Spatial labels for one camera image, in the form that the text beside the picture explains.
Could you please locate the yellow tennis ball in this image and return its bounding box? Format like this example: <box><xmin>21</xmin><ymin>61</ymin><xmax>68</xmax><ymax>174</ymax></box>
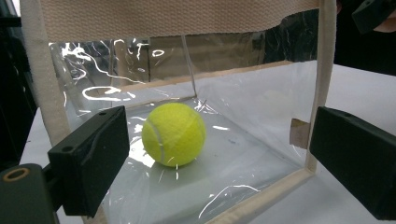
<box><xmin>141</xmin><ymin>102</ymin><xmax>207</xmax><ymax>168</ymax></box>

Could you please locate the clear plastic bag beige trim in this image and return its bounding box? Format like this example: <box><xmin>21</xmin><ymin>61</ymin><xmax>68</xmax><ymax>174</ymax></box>
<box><xmin>19</xmin><ymin>0</ymin><xmax>338</xmax><ymax>224</ymax></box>

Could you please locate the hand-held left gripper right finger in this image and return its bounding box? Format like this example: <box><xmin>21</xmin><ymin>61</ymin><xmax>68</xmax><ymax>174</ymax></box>
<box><xmin>308</xmin><ymin>105</ymin><xmax>396</xmax><ymax>221</ymax></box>

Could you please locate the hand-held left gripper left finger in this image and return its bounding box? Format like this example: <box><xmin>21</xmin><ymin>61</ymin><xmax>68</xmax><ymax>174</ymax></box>
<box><xmin>47</xmin><ymin>105</ymin><xmax>131</xmax><ymax>218</ymax></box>

